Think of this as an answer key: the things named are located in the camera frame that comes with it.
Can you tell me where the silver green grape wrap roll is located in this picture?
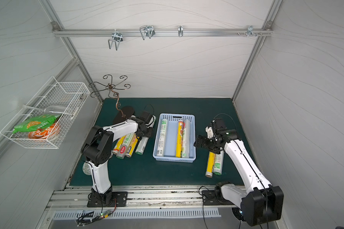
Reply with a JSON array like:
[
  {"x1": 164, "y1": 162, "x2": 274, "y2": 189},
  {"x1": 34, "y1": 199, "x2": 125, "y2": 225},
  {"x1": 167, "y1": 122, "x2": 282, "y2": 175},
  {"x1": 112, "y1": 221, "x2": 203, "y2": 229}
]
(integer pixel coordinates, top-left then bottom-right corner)
[{"x1": 116, "y1": 133, "x2": 135, "y2": 159}]

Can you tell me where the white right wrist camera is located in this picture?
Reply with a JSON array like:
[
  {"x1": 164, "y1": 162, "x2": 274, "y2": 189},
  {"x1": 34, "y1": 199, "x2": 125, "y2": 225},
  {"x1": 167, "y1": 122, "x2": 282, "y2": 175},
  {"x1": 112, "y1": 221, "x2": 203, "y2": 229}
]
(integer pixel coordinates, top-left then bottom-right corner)
[{"x1": 205, "y1": 127, "x2": 214, "y2": 139}]

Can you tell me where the green snack bag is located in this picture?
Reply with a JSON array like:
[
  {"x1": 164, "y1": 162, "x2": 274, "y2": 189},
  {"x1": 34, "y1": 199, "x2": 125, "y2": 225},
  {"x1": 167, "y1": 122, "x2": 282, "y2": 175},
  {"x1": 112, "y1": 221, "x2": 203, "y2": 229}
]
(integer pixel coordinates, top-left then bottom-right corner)
[{"x1": 12, "y1": 114, "x2": 61, "y2": 134}]

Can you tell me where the single metal hook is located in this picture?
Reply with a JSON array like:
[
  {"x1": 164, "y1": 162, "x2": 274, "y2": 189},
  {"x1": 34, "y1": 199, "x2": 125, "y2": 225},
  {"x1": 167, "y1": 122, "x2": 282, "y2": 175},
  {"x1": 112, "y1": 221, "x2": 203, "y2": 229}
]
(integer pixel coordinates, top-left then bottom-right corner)
[{"x1": 178, "y1": 25, "x2": 183, "y2": 37}]

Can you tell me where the thin yellow wrap roll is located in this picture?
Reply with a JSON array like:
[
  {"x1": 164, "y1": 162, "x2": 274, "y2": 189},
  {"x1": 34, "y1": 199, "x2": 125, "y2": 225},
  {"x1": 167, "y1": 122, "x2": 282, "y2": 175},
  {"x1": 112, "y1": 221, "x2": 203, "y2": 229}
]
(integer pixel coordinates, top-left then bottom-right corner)
[{"x1": 175, "y1": 120, "x2": 184, "y2": 158}]

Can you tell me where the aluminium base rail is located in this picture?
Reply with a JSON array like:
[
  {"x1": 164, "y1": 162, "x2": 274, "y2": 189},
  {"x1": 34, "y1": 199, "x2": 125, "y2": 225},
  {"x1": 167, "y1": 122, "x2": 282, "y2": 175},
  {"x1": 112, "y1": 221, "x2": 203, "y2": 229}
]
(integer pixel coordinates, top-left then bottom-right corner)
[{"x1": 45, "y1": 184, "x2": 247, "y2": 211}]

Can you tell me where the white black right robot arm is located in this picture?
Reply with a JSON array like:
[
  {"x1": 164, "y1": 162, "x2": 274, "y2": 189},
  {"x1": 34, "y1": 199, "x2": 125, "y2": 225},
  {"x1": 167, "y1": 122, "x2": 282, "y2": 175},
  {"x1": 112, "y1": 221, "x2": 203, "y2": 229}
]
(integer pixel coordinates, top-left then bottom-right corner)
[{"x1": 194, "y1": 118, "x2": 284, "y2": 227}]

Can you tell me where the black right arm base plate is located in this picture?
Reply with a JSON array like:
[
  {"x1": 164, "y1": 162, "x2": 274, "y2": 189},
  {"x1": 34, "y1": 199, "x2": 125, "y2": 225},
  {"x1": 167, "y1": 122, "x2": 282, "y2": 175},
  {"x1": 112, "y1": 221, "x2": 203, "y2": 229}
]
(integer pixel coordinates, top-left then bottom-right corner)
[{"x1": 200, "y1": 190, "x2": 233, "y2": 206}]

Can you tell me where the double metal hook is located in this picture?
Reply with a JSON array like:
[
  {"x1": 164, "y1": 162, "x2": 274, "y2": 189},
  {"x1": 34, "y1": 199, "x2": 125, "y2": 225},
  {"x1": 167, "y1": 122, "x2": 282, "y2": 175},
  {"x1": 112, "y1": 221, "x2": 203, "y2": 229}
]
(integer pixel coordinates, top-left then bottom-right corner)
[
  {"x1": 140, "y1": 25, "x2": 155, "y2": 40},
  {"x1": 108, "y1": 30, "x2": 123, "y2": 50}
]

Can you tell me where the aluminium crossbar rail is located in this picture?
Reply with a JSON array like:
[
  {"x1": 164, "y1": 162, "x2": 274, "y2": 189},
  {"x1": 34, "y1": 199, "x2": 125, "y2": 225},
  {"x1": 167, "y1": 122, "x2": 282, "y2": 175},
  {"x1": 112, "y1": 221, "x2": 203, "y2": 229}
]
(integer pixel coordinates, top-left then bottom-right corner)
[{"x1": 53, "y1": 23, "x2": 273, "y2": 38}]

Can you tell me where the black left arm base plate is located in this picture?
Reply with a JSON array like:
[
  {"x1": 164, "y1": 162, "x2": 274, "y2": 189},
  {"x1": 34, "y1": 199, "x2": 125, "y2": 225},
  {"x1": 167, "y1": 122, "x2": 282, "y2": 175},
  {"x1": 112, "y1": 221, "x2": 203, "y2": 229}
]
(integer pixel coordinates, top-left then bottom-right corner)
[{"x1": 87, "y1": 190, "x2": 128, "y2": 208}]

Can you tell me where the large yellow wrap roll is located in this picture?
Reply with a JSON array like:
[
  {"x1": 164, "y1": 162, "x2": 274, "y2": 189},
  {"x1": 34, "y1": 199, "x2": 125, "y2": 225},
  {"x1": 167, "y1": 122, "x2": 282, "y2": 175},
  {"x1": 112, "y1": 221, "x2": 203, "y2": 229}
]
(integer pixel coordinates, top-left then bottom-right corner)
[{"x1": 112, "y1": 136, "x2": 126, "y2": 155}]

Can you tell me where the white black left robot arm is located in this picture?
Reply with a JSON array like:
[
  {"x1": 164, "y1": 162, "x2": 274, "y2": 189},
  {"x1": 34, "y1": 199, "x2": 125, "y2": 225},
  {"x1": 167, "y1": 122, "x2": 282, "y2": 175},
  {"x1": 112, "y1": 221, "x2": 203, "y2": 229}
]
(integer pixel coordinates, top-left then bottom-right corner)
[{"x1": 81, "y1": 115, "x2": 153, "y2": 194}]

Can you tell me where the yellow PE wrap roll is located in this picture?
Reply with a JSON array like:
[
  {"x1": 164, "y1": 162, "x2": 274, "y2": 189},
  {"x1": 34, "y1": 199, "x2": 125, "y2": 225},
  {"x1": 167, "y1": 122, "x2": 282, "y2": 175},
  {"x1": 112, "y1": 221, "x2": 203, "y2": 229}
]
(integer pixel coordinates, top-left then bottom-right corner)
[{"x1": 125, "y1": 135, "x2": 139, "y2": 157}]

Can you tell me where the brown metal hook stand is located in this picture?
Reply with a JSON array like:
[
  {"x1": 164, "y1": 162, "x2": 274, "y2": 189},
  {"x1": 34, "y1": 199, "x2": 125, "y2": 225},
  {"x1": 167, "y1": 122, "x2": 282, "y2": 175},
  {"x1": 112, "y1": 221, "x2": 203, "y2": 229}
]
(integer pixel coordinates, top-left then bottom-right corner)
[{"x1": 88, "y1": 74, "x2": 135, "y2": 125}]

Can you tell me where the yellow red wrap roll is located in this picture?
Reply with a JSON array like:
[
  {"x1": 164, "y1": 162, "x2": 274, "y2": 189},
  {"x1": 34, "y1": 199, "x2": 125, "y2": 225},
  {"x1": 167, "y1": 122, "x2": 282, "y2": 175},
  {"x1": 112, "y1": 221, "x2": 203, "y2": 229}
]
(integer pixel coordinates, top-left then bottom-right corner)
[{"x1": 205, "y1": 152, "x2": 216, "y2": 178}]

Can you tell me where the double metal hook left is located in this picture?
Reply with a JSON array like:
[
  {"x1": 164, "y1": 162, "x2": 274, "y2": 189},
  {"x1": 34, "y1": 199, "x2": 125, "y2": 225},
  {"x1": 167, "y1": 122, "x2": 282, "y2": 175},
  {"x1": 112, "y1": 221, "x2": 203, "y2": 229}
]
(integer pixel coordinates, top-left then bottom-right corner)
[{"x1": 108, "y1": 30, "x2": 123, "y2": 50}]

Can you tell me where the white wire wall basket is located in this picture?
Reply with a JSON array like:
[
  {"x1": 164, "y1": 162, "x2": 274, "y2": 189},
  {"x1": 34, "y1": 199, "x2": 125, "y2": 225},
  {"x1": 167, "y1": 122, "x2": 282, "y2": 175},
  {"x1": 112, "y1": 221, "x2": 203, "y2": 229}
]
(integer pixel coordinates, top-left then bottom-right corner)
[{"x1": 0, "y1": 77, "x2": 90, "y2": 149}]

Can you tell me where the orange snack package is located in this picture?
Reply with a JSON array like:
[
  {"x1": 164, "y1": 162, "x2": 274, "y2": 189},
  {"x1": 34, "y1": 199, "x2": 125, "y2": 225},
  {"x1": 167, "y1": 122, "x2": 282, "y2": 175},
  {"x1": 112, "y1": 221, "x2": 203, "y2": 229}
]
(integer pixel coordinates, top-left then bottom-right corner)
[{"x1": 28, "y1": 123, "x2": 60, "y2": 140}]

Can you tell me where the white green plastic wrap roll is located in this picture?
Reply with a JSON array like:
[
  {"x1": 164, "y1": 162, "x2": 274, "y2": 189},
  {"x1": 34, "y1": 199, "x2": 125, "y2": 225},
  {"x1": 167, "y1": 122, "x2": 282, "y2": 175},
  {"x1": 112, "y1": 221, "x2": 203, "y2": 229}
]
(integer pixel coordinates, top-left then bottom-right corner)
[{"x1": 182, "y1": 119, "x2": 190, "y2": 158}]

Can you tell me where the light blue perforated plastic basket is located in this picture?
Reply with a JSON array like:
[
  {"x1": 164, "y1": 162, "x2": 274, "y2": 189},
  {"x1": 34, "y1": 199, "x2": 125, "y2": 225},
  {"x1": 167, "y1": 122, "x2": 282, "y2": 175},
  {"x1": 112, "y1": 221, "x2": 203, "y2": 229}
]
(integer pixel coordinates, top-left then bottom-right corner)
[{"x1": 153, "y1": 113, "x2": 196, "y2": 163}]

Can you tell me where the double metal hook middle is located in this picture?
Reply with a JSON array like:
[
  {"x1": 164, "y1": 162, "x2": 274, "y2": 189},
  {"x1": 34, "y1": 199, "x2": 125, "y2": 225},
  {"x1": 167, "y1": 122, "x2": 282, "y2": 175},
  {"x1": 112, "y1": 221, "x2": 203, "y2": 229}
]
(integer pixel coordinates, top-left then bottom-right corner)
[{"x1": 140, "y1": 25, "x2": 155, "y2": 40}]

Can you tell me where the white translucent wrap roll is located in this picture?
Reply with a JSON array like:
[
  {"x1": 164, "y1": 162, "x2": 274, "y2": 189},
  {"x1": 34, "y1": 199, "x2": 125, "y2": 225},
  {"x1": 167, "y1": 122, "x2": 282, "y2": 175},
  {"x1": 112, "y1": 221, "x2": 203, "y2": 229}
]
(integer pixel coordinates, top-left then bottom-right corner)
[{"x1": 156, "y1": 119, "x2": 168, "y2": 156}]

